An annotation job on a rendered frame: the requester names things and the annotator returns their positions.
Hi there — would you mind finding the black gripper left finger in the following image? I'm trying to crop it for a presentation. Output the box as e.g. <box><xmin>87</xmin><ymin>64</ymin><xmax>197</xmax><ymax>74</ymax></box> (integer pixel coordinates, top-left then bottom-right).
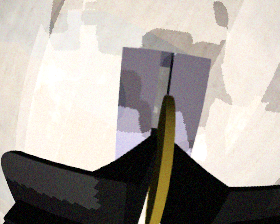
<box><xmin>1</xmin><ymin>134</ymin><xmax>157</xmax><ymax>224</ymax></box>

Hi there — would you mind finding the gold coin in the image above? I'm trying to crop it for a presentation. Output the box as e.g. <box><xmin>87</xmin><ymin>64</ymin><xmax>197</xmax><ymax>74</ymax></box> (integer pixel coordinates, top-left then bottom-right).
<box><xmin>145</xmin><ymin>96</ymin><xmax>176</xmax><ymax>224</ymax></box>

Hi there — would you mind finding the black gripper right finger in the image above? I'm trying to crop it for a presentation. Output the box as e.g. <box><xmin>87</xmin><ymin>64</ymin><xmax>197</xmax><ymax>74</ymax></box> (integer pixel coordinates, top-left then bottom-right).
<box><xmin>160</xmin><ymin>143</ymin><xmax>280</xmax><ymax>224</ymax></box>

